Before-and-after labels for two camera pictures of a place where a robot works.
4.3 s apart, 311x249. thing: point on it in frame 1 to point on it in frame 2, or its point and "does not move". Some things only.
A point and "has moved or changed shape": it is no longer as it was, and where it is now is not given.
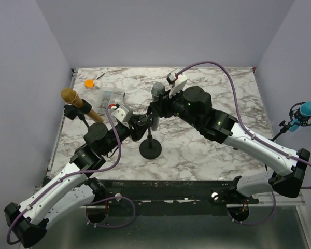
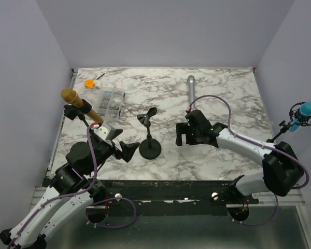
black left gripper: (137, 127) to (128, 150)
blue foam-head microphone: (307, 109) does not move
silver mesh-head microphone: (157, 90) has moved or changed shape
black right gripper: (163, 106) to (185, 127)
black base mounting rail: (169, 197) does not move
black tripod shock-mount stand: (297, 120) does not move
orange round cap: (89, 83) does not move
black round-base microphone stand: (150, 149) does not move
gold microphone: (70, 96) does not move
